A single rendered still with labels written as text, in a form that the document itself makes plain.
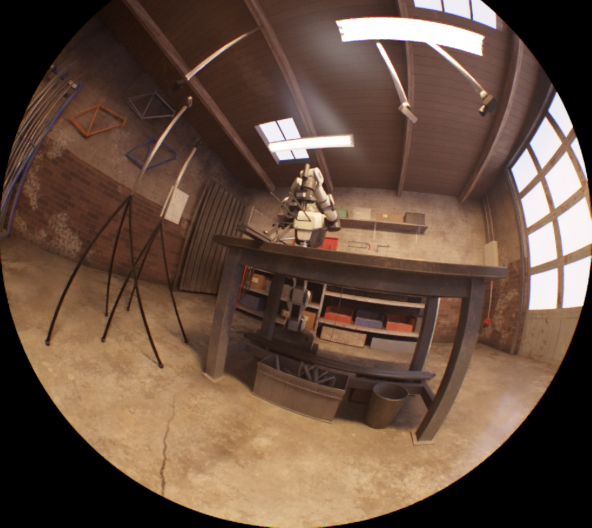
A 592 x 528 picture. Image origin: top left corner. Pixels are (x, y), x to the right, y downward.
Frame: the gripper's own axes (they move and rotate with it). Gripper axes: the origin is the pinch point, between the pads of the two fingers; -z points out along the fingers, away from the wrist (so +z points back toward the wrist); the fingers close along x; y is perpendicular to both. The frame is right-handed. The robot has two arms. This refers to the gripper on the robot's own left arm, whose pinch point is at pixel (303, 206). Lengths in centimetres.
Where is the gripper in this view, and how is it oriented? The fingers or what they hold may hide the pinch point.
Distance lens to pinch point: 107.5
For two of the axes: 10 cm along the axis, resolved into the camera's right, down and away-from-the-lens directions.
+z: 2.1, -9.4, 2.6
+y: -3.4, -3.2, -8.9
